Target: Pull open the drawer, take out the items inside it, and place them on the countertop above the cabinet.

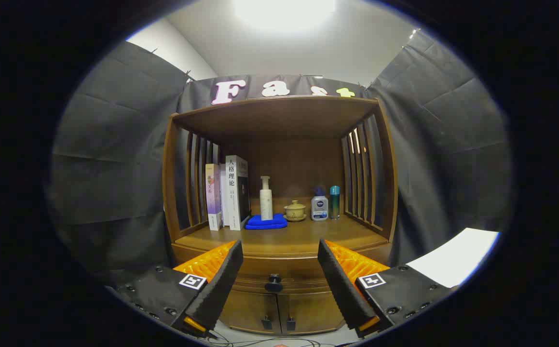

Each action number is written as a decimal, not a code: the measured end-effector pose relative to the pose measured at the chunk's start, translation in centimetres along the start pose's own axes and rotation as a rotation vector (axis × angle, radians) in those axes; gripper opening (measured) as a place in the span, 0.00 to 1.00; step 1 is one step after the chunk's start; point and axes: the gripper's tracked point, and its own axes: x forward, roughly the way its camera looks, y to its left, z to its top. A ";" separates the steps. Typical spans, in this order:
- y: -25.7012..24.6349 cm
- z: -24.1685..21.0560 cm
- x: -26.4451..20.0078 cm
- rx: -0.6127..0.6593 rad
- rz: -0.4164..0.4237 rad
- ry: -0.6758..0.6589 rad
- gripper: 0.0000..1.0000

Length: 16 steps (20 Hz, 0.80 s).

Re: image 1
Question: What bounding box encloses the wooden countertop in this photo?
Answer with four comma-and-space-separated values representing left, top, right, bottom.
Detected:
174, 214, 390, 257

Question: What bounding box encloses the thick white portrait book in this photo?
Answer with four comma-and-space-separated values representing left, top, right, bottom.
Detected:
225, 155, 251, 231

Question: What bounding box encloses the blue folded cloth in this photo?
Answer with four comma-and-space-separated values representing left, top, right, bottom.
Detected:
245, 214, 288, 230

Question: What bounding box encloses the white box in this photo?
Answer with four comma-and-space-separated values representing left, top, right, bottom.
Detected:
406, 227, 500, 289

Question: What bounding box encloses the thin white book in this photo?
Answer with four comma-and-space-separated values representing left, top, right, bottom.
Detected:
219, 164, 229, 227

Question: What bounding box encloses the black backdrop cloth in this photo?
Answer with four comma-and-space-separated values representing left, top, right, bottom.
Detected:
50, 30, 512, 285

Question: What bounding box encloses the yellow lidded teacup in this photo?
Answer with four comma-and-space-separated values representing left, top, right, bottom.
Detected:
283, 200, 307, 223

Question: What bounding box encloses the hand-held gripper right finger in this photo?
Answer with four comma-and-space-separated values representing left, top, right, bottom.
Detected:
317, 239, 458, 338

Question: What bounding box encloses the white pump bottle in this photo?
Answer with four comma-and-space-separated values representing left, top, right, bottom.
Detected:
259, 176, 273, 221

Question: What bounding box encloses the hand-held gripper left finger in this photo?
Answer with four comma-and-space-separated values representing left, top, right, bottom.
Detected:
110, 240, 244, 337

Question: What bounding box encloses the teal glass bottle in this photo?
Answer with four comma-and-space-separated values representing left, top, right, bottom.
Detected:
329, 186, 341, 220

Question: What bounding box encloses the purple book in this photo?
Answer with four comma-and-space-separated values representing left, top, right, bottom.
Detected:
205, 163, 223, 231

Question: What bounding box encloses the brown wooden cabinet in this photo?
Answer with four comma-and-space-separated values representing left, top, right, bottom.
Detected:
162, 95, 399, 336

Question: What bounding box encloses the brown wooden drawer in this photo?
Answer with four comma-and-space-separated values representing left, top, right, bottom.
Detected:
172, 241, 392, 295

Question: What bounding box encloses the white blue-capped lotion bottle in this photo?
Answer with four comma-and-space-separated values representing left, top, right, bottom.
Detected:
311, 187, 329, 222

